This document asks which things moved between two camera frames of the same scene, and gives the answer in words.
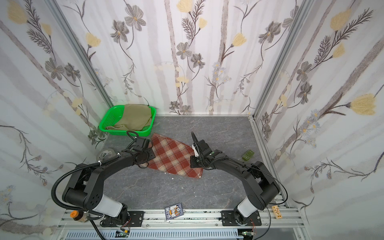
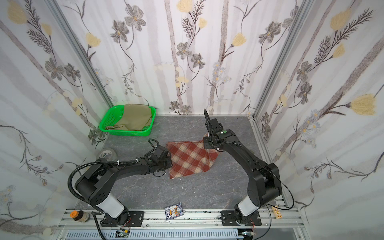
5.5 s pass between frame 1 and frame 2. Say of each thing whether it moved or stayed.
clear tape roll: stayed
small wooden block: stayed
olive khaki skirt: stayed
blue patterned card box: stayed
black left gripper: moved
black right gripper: moved
